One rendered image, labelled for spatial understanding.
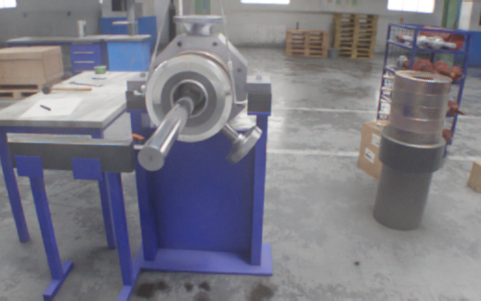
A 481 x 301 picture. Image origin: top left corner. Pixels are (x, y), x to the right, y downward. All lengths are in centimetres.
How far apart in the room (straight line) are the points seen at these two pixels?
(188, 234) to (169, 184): 36
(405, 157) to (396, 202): 35
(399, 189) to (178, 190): 149
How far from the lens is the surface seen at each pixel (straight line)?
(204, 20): 185
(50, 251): 229
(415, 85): 259
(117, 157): 183
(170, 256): 245
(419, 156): 267
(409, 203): 285
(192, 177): 223
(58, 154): 194
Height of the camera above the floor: 149
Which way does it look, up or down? 22 degrees down
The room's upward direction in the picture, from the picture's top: 1 degrees clockwise
